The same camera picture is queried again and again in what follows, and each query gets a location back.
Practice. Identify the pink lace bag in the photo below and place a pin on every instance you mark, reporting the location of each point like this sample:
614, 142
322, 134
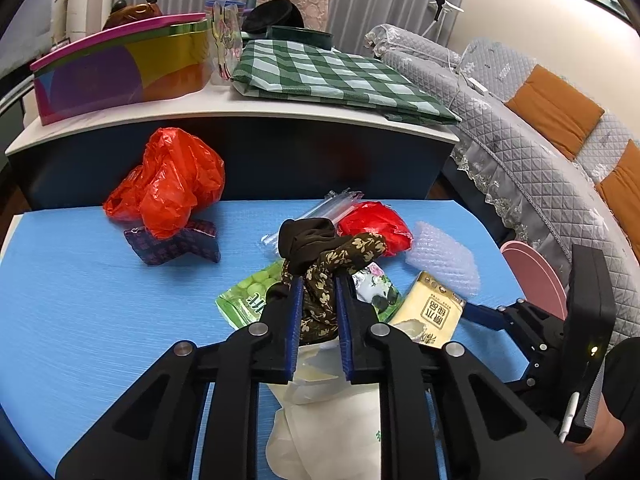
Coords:
310, 5

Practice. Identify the black hat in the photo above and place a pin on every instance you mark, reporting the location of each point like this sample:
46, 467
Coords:
272, 15

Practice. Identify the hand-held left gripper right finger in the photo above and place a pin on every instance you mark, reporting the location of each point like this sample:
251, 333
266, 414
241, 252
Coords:
344, 330

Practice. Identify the stack of coloured bowls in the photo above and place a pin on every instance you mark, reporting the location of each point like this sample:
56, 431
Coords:
225, 3

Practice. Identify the small red plastic bag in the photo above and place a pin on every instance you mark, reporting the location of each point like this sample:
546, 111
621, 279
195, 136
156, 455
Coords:
380, 225

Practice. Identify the blue table mat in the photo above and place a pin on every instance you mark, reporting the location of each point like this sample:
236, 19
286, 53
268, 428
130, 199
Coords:
100, 320

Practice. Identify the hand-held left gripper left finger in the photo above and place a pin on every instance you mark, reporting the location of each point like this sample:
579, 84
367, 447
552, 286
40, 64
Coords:
295, 330

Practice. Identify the green checkered cloth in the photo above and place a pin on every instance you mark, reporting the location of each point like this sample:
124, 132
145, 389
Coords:
330, 75

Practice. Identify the television with grey cover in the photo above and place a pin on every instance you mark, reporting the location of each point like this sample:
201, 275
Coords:
22, 40

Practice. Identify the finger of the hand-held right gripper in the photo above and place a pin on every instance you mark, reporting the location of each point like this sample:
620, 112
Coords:
482, 316
525, 372

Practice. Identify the bubble wrap sheet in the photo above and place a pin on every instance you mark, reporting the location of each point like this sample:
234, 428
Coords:
442, 260

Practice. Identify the yellow tissue packet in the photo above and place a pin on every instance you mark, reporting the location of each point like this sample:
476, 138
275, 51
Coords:
430, 310

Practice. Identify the clear plastic bag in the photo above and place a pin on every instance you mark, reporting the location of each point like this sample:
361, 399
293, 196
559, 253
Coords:
330, 210

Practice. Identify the purple patterned wrapper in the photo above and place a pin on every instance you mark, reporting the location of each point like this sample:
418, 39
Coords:
165, 250

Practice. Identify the clear glass jar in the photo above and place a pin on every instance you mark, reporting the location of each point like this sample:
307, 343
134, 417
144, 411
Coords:
225, 55

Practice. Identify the colourful tin box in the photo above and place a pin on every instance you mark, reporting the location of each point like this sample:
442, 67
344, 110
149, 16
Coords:
120, 75

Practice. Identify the grey quilted sofa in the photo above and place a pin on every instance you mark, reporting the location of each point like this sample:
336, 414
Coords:
525, 125

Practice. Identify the person's dark clothing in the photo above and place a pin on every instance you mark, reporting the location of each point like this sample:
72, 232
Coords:
622, 370

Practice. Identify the white non-woven bag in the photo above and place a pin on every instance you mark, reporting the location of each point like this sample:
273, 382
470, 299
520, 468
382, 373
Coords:
325, 425

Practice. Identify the white floor stand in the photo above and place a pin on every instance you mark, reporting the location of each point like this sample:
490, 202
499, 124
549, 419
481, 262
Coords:
442, 7

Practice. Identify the orange cushion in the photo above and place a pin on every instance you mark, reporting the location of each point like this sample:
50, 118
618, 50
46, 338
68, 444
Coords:
555, 110
625, 185

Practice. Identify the brown floral cloth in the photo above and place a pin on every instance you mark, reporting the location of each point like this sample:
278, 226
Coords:
310, 255

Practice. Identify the white top coffee table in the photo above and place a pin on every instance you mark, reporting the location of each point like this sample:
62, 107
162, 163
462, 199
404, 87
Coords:
300, 155

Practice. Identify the green grape candy packet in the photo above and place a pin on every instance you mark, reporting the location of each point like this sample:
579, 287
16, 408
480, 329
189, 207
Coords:
250, 292

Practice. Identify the large red plastic bag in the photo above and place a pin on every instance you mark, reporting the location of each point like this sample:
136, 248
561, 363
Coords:
165, 180

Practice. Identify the dark green tray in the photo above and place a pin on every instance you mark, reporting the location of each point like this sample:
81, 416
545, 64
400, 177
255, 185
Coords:
305, 37

